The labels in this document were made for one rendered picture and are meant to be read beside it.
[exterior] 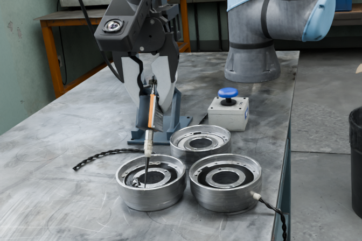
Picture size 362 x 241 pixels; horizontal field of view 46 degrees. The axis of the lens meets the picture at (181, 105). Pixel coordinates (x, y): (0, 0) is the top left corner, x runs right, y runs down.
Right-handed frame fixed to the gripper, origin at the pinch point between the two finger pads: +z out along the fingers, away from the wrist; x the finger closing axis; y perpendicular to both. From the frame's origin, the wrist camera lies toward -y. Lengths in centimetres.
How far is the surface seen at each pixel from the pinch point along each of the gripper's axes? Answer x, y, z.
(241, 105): -9.9, 22.5, 8.8
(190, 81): 8, 51, 13
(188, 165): -3.4, 4.3, 12.2
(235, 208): -12.8, -6.2, 12.6
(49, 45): 139, 187, 34
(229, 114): -7.9, 20.2, 9.6
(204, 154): -6.5, 3.8, 9.7
